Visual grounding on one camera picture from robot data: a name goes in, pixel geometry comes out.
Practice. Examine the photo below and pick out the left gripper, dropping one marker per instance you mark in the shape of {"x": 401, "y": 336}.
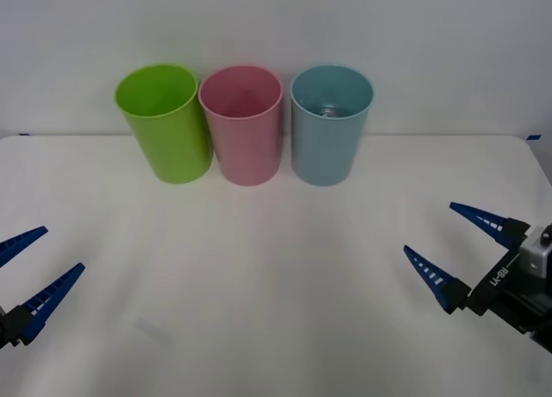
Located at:
{"x": 3, "y": 328}

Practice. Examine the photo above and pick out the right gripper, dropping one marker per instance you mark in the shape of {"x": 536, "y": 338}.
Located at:
{"x": 504, "y": 298}

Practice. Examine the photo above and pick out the dark blue drink can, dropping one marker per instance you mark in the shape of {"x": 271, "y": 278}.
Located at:
{"x": 330, "y": 111}

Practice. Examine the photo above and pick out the pale blue plastic bin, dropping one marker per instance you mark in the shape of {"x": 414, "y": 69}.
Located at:
{"x": 323, "y": 151}

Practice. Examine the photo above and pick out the green plastic bin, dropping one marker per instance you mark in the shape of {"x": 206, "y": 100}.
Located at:
{"x": 172, "y": 146}

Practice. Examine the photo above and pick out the pink plastic bin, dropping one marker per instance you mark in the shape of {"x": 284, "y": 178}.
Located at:
{"x": 246, "y": 151}

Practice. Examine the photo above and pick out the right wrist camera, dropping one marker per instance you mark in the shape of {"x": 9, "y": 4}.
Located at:
{"x": 537, "y": 254}

